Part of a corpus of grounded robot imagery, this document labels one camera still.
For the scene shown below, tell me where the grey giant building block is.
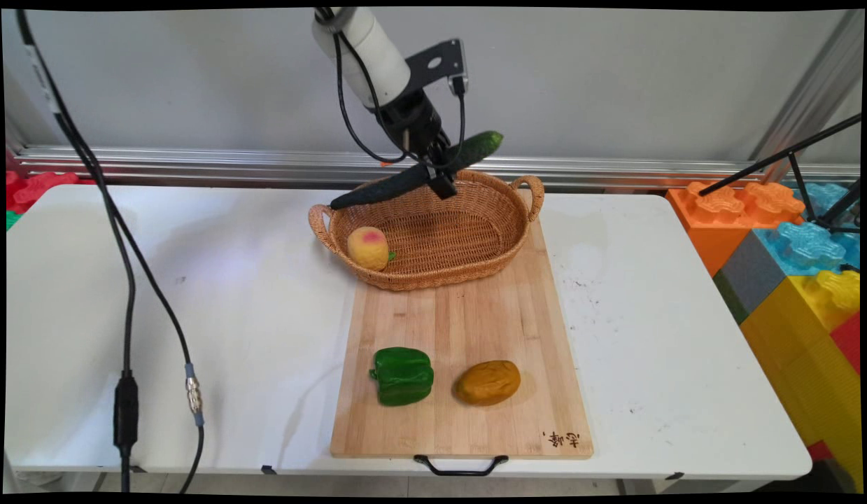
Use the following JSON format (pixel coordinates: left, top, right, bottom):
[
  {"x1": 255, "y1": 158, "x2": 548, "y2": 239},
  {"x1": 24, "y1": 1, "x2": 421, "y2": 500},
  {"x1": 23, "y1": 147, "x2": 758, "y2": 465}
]
[{"x1": 712, "y1": 231, "x2": 788, "y2": 325}]

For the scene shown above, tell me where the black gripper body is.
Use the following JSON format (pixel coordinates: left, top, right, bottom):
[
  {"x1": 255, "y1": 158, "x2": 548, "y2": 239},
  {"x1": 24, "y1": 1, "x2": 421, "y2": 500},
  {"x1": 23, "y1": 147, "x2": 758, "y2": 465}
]
[{"x1": 376, "y1": 88, "x2": 449, "y2": 156}]

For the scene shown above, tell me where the red giant building block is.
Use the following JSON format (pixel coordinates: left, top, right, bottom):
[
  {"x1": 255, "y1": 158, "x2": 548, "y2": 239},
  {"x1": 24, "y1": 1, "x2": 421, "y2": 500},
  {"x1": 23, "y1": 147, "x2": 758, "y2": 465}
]
[{"x1": 829, "y1": 312, "x2": 861, "y2": 377}]

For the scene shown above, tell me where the cable with black connector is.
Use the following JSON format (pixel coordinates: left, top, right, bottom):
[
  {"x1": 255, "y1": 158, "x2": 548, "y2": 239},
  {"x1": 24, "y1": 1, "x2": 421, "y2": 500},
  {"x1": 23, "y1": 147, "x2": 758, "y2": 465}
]
[{"x1": 15, "y1": 9, "x2": 141, "y2": 494}]

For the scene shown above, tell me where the black tripod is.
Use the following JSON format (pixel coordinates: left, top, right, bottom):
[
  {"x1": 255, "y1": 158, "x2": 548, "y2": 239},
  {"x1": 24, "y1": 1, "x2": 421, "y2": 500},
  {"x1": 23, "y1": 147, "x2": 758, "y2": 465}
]
[{"x1": 698, "y1": 114, "x2": 863, "y2": 235}]

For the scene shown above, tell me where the blue giant building block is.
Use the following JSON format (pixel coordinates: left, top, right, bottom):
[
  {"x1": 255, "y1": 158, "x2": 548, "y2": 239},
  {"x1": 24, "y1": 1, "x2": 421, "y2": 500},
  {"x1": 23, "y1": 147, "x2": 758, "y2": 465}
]
[{"x1": 753, "y1": 183, "x2": 861, "y2": 278}]

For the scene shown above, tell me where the cable with silver connector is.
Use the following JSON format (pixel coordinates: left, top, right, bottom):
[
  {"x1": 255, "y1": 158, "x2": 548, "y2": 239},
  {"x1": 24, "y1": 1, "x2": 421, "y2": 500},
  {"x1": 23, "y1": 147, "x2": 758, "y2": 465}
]
[{"x1": 52, "y1": 105, "x2": 206, "y2": 494}]

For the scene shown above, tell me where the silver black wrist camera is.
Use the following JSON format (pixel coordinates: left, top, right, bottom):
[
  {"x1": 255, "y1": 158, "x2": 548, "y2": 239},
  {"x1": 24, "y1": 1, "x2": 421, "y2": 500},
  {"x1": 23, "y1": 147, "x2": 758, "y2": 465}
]
[{"x1": 405, "y1": 38, "x2": 470, "y2": 97}]

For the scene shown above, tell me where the diagonal aluminium post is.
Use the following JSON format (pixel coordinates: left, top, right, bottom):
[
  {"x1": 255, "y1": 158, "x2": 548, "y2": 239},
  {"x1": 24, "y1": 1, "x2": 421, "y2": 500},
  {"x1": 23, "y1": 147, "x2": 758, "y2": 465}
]
[{"x1": 748, "y1": 10, "x2": 865, "y2": 184}]

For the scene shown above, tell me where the wooden cutting board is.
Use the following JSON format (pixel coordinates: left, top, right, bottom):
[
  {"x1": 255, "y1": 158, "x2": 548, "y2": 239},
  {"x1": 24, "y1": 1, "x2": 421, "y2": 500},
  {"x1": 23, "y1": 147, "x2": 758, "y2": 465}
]
[{"x1": 330, "y1": 189, "x2": 595, "y2": 477}]

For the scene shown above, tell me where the yellow giant building block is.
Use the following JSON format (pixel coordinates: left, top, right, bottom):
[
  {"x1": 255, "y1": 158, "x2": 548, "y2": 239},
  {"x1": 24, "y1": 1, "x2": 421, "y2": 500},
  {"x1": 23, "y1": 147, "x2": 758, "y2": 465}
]
[{"x1": 739, "y1": 269, "x2": 864, "y2": 492}]

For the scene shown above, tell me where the woven wicker basket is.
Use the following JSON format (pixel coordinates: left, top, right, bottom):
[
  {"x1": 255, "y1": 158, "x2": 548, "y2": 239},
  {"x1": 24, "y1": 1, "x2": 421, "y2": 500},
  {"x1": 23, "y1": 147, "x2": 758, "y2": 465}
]
[{"x1": 308, "y1": 169, "x2": 547, "y2": 293}]

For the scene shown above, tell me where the brown potato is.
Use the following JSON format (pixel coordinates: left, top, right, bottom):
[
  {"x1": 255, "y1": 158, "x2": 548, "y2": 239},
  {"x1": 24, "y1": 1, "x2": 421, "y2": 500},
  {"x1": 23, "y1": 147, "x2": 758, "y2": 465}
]
[{"x1": 455, "y1": 359, "x2": 522, "y2": 407}]

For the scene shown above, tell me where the yellow pink peach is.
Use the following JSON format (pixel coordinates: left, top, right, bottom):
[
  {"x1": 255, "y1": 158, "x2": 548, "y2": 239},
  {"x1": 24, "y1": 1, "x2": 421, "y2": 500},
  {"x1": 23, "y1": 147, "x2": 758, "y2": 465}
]
[{"x1": 346, "y1": 225, "x2": 397, "y2": 272}]

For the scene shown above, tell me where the red building block pile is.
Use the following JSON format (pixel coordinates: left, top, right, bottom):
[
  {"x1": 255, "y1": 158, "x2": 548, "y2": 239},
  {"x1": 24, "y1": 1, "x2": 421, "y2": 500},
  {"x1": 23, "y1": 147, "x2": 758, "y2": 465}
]
[{"x1": 6, "y1": 170, "x2": 96, "y2": 215}]

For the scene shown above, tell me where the orange giant building block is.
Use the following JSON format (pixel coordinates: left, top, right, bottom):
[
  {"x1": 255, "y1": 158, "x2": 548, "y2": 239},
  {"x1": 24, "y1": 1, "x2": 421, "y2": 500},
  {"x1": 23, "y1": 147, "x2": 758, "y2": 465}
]
[{"x1": 665, "y1": 181, "x2": 805, "y2": 278}]

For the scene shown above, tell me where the horizontal aluminium rail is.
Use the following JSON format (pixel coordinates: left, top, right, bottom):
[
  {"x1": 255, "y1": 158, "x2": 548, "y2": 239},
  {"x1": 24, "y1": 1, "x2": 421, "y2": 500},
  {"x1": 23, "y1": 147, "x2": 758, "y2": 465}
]
[{"x1": 13, "y1": 145, "x2": 861, "y2": 191}]

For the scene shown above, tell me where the black camera usb cable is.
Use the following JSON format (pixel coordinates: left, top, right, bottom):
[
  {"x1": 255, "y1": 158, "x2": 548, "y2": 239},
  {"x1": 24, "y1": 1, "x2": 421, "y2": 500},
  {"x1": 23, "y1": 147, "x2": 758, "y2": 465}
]
[{"x1": 439, "y1": 76, "x2": 470, "y2": 171}]

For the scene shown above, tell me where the dark green cucumber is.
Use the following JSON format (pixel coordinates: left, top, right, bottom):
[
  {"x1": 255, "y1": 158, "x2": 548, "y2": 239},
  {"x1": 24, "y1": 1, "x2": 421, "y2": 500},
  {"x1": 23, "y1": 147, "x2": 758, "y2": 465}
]
[{"x1": 329, "y1": 130, "x2": 505, "y2": 211}]

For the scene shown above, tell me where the green bell pepper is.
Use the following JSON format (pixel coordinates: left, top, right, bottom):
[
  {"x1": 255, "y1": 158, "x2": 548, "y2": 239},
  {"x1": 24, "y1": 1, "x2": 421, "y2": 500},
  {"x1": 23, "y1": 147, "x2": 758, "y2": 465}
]
[{"x1": 368, "y1": 346, "x2": 435, "y2": 407}]

